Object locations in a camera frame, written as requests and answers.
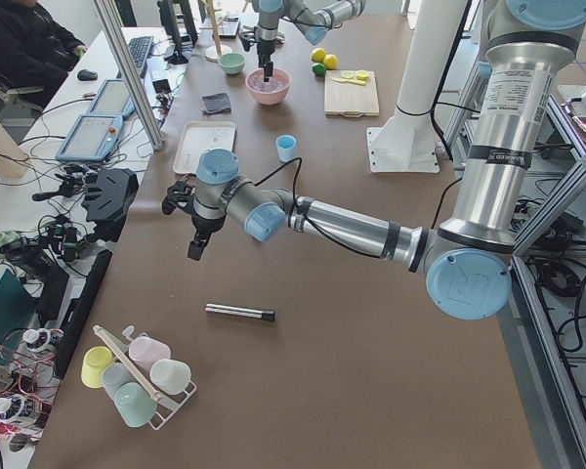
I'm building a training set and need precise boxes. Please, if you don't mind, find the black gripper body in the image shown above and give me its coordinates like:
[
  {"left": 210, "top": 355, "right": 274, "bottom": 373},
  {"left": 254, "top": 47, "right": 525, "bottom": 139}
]
[
  {"left": 161, "top": 180, "right": 226, "bottom": 245},
  {"left": 239, "top": 29, "right": 277, "bottom": 66}
]

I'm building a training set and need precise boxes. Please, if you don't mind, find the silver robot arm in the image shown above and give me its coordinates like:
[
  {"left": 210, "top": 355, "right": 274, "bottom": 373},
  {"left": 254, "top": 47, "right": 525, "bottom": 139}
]
[
  {"left": 162, "top": 1, "right": 586, "bottom": 320},
  {"left": 239, "top": 0, "right": 366, "bottom": 82}
]

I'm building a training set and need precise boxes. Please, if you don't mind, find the pink bowl of ice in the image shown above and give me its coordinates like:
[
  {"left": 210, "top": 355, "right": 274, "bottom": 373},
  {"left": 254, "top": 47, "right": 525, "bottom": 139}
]
[{"left": 245, "top": 68, "right": 291, "bottom": 106}]

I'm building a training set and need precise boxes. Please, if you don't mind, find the blue plastic cup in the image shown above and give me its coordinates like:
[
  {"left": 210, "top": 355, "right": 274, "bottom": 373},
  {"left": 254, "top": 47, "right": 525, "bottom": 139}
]
[{"left": 275, "top": 134, "right": 297, "bottom": 163}]

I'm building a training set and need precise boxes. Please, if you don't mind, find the pink cup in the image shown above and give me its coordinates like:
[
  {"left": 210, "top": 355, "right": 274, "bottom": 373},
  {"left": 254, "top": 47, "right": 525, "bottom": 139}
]
[{"left": 128, "top": 336, "right": 171, "bottom": 373}]

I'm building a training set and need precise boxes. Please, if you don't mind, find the white cup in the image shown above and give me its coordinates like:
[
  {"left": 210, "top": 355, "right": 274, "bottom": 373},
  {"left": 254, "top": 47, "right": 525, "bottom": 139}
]
[{"left": 149, "top": 359, "right": 191, "bottom": 395}]

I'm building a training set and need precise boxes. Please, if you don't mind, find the yellow cup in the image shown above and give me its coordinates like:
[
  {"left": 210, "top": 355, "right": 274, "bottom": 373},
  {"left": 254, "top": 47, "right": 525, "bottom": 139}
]
[{"left": 81, "top": 346, "right": 114, "bottom": 389}]

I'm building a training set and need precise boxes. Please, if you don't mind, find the grey cup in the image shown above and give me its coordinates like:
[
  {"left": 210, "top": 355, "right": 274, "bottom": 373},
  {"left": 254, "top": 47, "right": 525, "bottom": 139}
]
[{"left": 102, "top": 362, "right": 131, "bottom": 400}]

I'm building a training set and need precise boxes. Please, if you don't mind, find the green cup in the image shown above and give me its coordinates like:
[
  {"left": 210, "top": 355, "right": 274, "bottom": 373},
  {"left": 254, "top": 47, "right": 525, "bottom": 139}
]
[{"left": 113, "top": 382, "right": 157, "bottom": 428}]

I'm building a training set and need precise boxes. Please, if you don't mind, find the green bowl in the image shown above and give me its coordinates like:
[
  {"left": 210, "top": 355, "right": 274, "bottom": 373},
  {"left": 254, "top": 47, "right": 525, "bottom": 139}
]
[{"left": 218, "top": 52, "right": 245, "bottom": 75}]

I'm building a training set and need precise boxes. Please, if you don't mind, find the green lime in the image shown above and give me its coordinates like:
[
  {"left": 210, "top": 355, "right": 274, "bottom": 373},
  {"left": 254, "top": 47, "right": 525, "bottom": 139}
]
[{"left": 312, "top": 63, "right": 326, "bottom": 76}]

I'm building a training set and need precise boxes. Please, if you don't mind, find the yellow lemon far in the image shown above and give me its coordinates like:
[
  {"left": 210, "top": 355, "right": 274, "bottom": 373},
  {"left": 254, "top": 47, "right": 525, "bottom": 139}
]
[{"left": 311, "top": 47, "right": 326, "bottom": 63}]

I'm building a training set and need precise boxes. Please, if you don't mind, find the wooden mug tree stand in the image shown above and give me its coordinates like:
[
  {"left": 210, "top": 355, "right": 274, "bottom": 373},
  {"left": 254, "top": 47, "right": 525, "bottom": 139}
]
[{"left": 199, "top": 0, "right": 232, "bottom": 63}]

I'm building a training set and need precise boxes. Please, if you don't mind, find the grey folded cloth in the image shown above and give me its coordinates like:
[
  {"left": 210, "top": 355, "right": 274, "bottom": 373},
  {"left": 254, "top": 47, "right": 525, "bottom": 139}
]
[{"left": 201, "top": 92, "right": 231, "bottom": 115}]

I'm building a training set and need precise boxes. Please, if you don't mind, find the yellow lemon near board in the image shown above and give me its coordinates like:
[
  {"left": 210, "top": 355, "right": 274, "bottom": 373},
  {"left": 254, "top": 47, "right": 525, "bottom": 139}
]
[{"left": 322, "top": 54, "right": 339, "bottom": 70}]

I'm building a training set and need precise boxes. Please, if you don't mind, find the yellow plastic knife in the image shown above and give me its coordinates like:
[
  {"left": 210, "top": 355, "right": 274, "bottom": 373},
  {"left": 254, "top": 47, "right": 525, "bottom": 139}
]
[{"left": 329, "top": 76, "right": 366, "bottom": 86}]

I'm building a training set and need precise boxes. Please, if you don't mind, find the wooden cutting board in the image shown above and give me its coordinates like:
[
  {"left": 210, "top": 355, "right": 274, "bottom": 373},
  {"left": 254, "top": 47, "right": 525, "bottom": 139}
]
[{"left": 324, "top": 70, "right": 380, "bottom": 117}]

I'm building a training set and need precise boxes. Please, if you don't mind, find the cream rabbit tray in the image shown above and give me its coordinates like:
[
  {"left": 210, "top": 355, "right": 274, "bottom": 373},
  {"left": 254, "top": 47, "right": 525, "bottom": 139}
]
[{"left": 172, "top": 121, "right": 236, "bottom": 175}]

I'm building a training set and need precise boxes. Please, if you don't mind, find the lemon half slice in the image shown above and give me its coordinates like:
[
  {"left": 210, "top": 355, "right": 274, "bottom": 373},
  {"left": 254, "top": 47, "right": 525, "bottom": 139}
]
[{"left": 356, "top": 70, "right": 369, "bottom": 81}]

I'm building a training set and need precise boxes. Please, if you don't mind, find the steel muddler with black tip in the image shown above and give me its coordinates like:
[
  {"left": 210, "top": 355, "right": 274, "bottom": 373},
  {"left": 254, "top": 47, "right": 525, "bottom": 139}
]
[{"left": 205, "top": 303, "right": 276, "bottom": 322}]

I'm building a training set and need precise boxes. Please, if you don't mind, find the black keyboard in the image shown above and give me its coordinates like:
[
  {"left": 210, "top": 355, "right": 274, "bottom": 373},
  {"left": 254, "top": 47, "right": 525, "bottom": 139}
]
[{"left": 128, "top": 35, "right": 154, "bottom": 78}]

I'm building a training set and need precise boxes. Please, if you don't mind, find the blue teach pendant near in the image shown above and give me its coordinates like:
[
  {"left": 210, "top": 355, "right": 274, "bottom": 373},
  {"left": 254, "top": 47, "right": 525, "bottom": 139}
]
[{"left": 56, "top": 113, "right": 124, "bottom": 162}]

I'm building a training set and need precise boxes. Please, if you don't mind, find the blue teach pendant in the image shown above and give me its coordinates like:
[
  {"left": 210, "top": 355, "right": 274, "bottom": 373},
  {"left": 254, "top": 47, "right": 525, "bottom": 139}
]
[
  {"left": 88, "top": 79, "right": 135, "bottom": 118},
  {"left": 56, "top": 113, "right": 124, "bottom": 162}
]

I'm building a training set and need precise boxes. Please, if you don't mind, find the blue teach pendant far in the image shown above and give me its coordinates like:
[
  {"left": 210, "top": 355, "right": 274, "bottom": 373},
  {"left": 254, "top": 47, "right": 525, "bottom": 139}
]
[{"left": 88, "top": 79, "right": 135, "bottom": 118}]

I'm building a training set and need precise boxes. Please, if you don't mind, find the black computer mouse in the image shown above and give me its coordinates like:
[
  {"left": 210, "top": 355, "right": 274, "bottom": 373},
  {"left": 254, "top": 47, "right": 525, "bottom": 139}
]
[{"left": 77, "top": 69, "right": 98, "bottom": 82}]

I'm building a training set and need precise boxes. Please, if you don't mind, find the seated person in black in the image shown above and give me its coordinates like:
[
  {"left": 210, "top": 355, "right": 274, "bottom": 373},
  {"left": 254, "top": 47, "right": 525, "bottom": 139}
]
[{"left": 0, "top": 1, "right": 87, "bottom": 107}]

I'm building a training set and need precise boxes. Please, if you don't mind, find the black plastic bracket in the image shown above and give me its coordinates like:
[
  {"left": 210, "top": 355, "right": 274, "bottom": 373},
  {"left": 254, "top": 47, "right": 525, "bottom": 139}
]
[{"left": 82, "top": 168, "right": 139, "bottom": 223}]

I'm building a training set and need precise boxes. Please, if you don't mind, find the aluminium frame post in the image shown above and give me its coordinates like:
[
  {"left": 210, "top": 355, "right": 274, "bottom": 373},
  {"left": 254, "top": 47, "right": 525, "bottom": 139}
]
[{"left": 93, "top": 0, "right": 164, "bottom": 151}]

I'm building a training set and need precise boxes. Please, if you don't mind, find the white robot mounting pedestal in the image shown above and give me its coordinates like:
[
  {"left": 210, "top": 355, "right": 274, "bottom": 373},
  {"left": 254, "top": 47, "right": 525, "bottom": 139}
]
[{"left": 367, "top": 0, "right": 470, "bottom": 173}]

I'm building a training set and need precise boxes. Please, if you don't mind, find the white wire cup rack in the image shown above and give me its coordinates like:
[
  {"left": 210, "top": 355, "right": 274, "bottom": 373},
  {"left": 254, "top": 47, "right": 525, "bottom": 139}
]
[{"left": 93, "top": 325, "right": 197, "bottom": 430}]

